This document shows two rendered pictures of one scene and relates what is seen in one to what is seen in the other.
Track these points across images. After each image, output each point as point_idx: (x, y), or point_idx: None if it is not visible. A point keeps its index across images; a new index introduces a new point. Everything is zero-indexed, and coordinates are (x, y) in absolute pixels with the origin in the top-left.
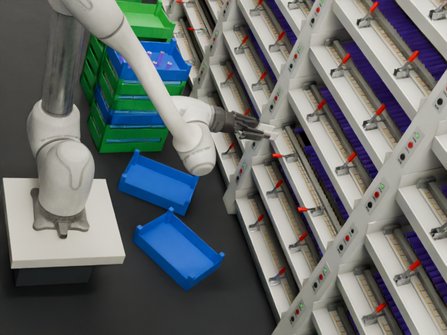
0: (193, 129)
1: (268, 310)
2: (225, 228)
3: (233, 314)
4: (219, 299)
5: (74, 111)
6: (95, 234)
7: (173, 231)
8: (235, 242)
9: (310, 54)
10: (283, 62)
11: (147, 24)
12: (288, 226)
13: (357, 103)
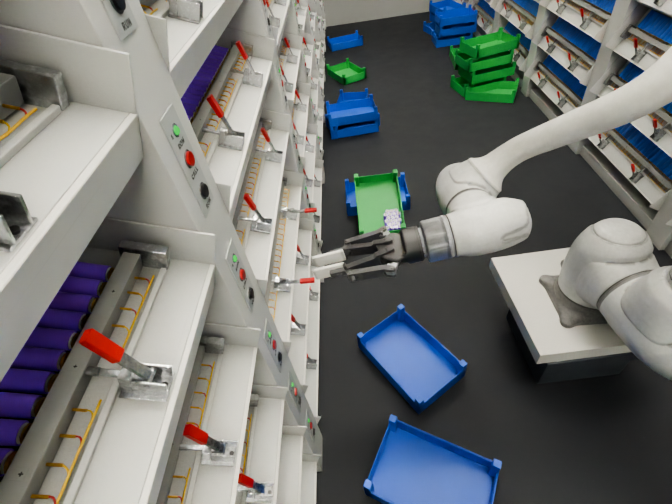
0: (483, 158)
1: None
2: (335, 406)
3: (355, 297)
4: (366, 311)
5: (663, 279)
6: (529, 276)
7: (409, 393)
8: (326, 385)
9: (230, 217)
10: (225, 389)
11: None
12: (296, 285)
13: (240, 104)
